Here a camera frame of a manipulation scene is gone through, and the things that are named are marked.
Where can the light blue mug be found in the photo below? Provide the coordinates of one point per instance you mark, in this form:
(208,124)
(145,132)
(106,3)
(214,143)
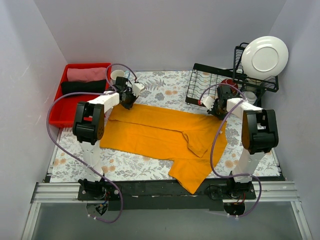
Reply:
(119,73)

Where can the red floral bowl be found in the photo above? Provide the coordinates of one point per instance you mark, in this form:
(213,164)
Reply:
(229,81)

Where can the black wire dish rack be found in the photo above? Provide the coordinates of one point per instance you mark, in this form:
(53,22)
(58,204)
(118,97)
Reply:
(204,78)

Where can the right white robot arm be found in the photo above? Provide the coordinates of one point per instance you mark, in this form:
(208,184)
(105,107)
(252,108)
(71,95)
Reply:
(259,135)

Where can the orange t shirt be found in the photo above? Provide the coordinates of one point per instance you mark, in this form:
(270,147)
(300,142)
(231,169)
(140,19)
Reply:
(193,142)

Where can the pink rolled t shirt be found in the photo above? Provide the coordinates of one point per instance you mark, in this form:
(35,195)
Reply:
(86,74)

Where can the floral table mat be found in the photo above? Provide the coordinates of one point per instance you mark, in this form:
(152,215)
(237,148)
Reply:
(165,89)

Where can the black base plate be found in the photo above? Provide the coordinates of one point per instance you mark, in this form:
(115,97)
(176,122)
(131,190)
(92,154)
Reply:
(164,194)

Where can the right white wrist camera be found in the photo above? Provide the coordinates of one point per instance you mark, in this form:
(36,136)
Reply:
(207,101)

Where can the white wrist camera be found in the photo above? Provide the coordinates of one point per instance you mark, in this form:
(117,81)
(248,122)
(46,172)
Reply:
(137,88)
(207,101)

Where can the red plastic bin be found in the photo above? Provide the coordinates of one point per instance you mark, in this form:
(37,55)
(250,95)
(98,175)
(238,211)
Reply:
(63,112)

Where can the white plate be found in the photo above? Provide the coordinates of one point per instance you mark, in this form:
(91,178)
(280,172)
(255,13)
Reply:
(264,57)

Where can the black rolled t shirt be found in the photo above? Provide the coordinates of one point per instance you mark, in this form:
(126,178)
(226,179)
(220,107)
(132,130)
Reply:
(97,86)

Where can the white blue floral bowl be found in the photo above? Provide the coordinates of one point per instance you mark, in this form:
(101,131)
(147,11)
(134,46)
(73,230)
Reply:
(251,98)

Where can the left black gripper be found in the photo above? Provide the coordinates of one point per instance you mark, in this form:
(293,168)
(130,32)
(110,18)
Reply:
(127,100)

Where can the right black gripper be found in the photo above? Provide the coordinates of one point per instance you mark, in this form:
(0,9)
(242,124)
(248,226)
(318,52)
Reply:
(216,110)

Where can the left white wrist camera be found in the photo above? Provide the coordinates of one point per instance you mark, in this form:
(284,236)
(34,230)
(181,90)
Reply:
(137,88)

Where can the aluminium rail frame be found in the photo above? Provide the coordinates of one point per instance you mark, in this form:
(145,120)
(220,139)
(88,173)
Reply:
(272,191)

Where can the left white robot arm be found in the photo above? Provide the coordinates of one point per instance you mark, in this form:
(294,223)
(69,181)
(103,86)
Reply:
(89,128)

